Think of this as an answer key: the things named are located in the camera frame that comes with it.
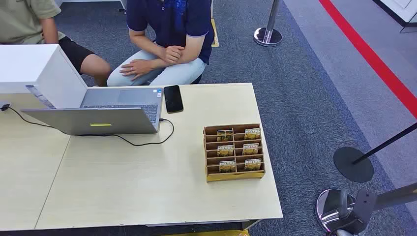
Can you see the black power plug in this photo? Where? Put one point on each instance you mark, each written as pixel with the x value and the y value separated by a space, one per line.
pixel 4 107

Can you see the person's left forearm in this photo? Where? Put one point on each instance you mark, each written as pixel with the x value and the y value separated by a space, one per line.
pixel 189 52
pixel 50 31

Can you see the pale wrist camera, black bracket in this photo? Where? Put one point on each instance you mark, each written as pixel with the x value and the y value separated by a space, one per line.
pixel 365 205

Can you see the yellow laptop sticker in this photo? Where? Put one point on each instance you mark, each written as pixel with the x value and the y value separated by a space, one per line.
pixel 100 124

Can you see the black smartphone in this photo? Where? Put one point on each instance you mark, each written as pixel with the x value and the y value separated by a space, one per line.
pixel 173 99

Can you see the person's right forearm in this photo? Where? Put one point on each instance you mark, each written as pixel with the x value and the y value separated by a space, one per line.
pixel 145 42

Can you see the white furniture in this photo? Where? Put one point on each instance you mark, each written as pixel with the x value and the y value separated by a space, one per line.
pixel 400 9

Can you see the white box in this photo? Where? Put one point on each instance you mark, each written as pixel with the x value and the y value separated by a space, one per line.
pixel 26 65

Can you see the brown cardboard card holder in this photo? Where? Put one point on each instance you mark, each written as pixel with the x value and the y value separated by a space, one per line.
pixel 235 176

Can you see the person's right hand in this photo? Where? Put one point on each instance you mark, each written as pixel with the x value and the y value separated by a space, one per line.
pixel 172 53

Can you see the grey laptop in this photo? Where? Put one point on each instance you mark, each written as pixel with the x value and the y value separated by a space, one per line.
pixel 114 120

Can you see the person's hand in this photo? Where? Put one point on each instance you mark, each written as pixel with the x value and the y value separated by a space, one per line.
pixel 135 69
pixel 172 53

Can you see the hotel key card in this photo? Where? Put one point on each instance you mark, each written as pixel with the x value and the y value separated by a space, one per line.
pixel 225 150
pixel 227 166
pixel 252 134
pixel 250 149
pixel 224 135
pixel 252 165

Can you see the black stanchion post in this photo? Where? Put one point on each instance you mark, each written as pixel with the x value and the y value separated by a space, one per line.
pixel 353 166

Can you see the chrome stanchion post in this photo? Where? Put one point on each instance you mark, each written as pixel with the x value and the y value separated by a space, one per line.
pixel 267 35
pixel 397 194

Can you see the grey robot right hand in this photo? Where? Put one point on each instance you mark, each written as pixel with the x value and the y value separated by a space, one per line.
pixel 350 224

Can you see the person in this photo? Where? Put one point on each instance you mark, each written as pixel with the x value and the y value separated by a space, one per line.
pixel 19 19
pixel 172 19

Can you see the person's left hand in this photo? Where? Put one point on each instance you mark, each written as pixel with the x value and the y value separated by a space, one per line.
pixel 135 69

